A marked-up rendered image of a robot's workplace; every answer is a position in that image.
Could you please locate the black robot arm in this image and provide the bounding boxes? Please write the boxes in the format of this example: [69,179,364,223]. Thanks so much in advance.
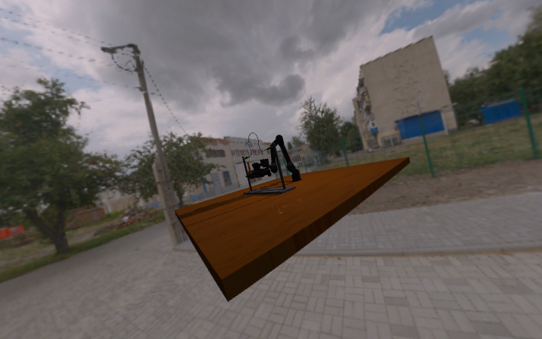
[252,135,302,182]

